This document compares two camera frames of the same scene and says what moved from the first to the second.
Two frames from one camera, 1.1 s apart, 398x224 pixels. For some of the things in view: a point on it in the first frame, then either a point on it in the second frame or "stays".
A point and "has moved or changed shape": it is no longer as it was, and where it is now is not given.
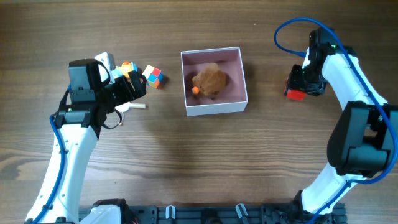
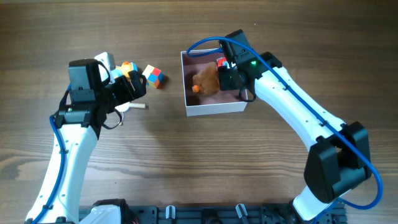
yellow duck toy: [125, 68] stays
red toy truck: [296, 94] has moved or changed shape
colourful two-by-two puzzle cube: [154, 76] stays
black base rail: [286, 214] stays
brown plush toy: [210, 79] stays
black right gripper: [298, 83] → [224, 78]
